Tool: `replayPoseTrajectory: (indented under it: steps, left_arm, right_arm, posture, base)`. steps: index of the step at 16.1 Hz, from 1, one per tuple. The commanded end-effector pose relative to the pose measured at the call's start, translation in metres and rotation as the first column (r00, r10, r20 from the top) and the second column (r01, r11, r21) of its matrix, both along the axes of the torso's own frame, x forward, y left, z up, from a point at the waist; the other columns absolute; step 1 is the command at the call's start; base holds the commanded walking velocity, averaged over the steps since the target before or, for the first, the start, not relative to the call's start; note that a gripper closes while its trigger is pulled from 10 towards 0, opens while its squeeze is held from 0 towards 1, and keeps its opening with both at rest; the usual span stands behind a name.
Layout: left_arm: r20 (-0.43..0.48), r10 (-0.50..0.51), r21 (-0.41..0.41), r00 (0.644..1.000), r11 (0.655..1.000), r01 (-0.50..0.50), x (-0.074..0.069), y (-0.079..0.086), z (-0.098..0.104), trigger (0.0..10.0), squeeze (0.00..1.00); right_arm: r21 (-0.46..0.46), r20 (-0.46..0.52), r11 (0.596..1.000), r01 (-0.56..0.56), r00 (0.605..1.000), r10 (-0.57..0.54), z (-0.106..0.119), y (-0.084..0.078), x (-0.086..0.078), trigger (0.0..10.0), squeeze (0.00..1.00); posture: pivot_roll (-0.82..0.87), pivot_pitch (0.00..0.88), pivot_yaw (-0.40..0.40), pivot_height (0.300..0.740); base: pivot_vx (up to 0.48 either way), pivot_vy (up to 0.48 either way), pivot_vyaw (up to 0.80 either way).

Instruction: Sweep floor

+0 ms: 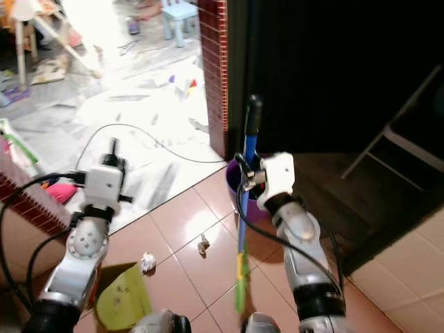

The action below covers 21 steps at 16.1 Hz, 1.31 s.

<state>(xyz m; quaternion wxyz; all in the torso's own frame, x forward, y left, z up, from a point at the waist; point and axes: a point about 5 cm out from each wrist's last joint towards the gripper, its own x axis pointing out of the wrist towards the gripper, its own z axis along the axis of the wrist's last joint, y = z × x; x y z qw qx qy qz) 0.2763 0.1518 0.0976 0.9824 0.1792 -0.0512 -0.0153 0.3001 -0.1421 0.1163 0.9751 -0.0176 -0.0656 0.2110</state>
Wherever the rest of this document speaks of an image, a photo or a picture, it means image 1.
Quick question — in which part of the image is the small beige crumpled paper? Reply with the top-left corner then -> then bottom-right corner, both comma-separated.
197,234 -> 211,257

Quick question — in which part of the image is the beige printed floor paper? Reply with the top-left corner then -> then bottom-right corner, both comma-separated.
32,54 -> 71,85

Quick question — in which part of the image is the thin black floor cable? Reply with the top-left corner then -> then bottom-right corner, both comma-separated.
72,123 -> 227,176

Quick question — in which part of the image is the grey left robot leg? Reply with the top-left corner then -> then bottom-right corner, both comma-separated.
130,309 -> 192,333

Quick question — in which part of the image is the pink cloth item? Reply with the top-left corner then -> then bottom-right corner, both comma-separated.
41,181 -> 79,205

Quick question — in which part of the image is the light blue child chair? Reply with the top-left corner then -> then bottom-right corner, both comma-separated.
161,0 -> 200,40

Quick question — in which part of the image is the grey right robot leg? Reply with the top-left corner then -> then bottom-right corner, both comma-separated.
242,311 -> 282,333

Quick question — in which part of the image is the grey metal folding frame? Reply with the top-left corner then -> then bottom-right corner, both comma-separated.
339,65 -> 444,193

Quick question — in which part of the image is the yellow-green dustpan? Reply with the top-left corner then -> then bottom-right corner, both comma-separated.
95,263 -> 154,333

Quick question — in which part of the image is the purple plastic bucket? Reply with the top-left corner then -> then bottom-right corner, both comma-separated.
225,157 -> 273,223

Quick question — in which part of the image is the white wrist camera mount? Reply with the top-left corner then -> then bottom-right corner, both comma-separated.
79,163 -> 127,213
256,152 -> 296,212

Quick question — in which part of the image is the purple flat floor tool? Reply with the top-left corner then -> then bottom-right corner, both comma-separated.
0,83 -> 33,107

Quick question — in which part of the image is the white wooden-legged stool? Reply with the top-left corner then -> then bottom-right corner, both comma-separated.
12,0 -> 105,88

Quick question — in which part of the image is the green and white object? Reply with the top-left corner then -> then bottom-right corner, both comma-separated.
0,117 -> 40,164

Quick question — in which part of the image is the red brick pillar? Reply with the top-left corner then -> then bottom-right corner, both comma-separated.
197,0 -> 230,160

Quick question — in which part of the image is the low red brick wall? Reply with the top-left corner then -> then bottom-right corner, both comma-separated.
0,137 -> 75,238

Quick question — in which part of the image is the blue and green broom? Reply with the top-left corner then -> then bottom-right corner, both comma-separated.
234,93 -> 264,317

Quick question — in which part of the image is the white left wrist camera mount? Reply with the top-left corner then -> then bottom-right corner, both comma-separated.
79,163 -> 127,213

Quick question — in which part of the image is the grey robot leg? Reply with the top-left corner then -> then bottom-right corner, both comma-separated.
130,309 -> 192,333
242,311 -> 282,333

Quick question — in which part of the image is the white crumpled paper ball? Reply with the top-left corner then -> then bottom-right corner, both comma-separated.
139,251 -> 157,273

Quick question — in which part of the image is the colourful small toy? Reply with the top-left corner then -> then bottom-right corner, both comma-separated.
168,74 -> 199,96

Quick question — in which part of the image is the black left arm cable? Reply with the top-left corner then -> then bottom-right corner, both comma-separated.
0,171 -> 92,299

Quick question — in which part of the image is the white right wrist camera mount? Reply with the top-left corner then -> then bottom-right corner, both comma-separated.
256,152 -> 296,212

